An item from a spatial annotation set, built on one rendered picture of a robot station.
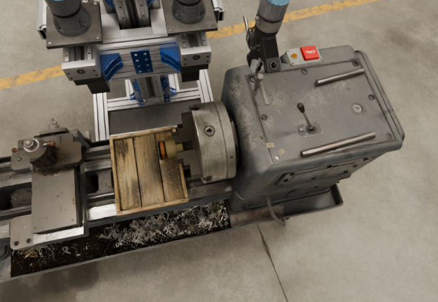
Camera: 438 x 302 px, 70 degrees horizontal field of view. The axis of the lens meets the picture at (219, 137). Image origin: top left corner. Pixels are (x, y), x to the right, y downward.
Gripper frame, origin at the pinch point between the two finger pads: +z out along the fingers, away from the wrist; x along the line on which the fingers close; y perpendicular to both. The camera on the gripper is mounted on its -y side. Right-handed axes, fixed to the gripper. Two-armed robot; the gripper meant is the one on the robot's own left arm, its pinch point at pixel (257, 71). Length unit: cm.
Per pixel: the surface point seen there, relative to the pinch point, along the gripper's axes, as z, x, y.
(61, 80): 135, 111, 105
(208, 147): 13.2, 20.3, -19.4
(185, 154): 24.5, 28.4, -16.4
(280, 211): 81, -19, -38
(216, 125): 11.3, 16.3, -12.4
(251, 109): 9.6, 2.6, -9.3
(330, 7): 134, -141, 147
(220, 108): 12.7, 13.0, -5.3
